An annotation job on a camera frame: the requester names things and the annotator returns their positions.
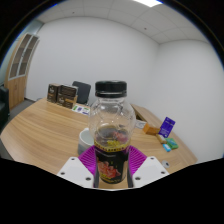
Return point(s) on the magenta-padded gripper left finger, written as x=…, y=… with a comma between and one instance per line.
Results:
x=77, y=170

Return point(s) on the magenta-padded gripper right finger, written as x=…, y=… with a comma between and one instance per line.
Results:
x=148, y=170

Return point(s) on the clear bottle with black cap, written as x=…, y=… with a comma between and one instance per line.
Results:
x=111, y=133

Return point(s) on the small light blue box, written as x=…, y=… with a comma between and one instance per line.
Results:
x=166, y=147

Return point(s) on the small tan box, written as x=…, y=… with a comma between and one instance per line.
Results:
x=161, y=139

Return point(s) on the green box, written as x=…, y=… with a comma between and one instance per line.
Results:
x=172, y=143

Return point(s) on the orange wooden box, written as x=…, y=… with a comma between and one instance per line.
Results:
x=151, y=129

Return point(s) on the purple sign stand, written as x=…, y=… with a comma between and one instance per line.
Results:
x=167, y=127

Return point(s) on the wooden side desk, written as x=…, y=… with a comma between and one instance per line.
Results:
x=143, y=113

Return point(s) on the green and white booklet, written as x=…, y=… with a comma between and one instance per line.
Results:
x=81, y=109

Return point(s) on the brown cardboard box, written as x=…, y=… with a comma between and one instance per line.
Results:
x=71, y=102

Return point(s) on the dark grey office chair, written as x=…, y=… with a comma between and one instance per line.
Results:
x=82, y=91

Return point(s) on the large dark brown box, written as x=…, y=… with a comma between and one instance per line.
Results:
x=68, y=91

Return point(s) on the small dark brown box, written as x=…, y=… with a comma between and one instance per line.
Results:
x=52, y=92

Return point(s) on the black sofa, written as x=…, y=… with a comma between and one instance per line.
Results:
x=3, y=106

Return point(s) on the wooden cabinet with glass doors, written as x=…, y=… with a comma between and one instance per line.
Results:
x=18, y=73

